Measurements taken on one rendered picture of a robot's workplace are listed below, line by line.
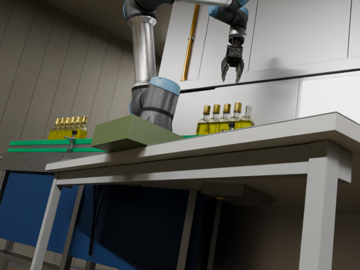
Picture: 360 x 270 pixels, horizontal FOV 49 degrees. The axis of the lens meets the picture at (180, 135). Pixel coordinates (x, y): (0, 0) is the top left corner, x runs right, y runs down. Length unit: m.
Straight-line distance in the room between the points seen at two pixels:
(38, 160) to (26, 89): 1.96
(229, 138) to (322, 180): 0.24
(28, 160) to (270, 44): 1.63
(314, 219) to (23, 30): 4.17
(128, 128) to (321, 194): 0.62
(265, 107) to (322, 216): 1.26
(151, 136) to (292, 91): 0.92
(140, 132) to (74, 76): 3.53
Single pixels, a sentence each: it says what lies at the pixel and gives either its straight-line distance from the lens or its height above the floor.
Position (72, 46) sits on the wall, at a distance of 4.78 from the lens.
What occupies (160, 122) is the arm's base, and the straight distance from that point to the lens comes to 1.35.
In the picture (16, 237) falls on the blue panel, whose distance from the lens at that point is 2.63.
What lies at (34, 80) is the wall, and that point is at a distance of 4.52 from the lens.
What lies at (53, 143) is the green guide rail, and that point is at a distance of 2.56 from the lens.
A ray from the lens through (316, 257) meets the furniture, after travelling 0.75.
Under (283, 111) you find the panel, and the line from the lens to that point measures 1.92.
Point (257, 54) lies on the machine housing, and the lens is 2.17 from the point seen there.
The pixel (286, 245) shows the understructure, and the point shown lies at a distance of 1.80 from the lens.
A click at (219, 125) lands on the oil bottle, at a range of 1.87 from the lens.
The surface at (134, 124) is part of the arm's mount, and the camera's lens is 1.18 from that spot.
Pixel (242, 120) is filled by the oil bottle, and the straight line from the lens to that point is 1.82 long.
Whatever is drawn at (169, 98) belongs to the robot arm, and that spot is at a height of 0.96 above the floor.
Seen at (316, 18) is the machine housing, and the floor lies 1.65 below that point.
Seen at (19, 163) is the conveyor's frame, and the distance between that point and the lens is 2.79.
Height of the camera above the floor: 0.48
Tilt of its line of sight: 15 degrees up
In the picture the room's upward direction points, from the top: 10 degrees clockwise
